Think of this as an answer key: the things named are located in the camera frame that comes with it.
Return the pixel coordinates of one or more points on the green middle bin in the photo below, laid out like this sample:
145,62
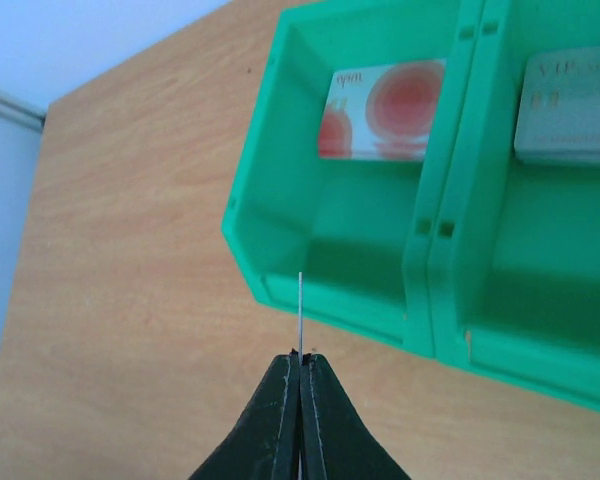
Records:
514,267

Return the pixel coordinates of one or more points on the red dotted card in bin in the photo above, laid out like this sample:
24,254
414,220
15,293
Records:
383,112

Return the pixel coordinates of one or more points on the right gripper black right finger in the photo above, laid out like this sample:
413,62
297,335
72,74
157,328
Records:
335,443

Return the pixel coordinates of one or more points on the green left bin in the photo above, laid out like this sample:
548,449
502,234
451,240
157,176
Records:
347,241

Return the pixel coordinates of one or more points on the red dotted card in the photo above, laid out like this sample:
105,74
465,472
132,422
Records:
300,317
383,112

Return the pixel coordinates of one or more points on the green bin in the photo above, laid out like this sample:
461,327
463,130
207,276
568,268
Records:
514,267
347,241

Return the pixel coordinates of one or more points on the aluminium frame rail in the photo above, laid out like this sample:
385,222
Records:
21,112

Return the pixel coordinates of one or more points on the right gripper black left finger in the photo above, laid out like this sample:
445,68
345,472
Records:
265,441

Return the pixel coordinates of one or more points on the grey card in bin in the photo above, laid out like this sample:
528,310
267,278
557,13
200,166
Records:
559,110

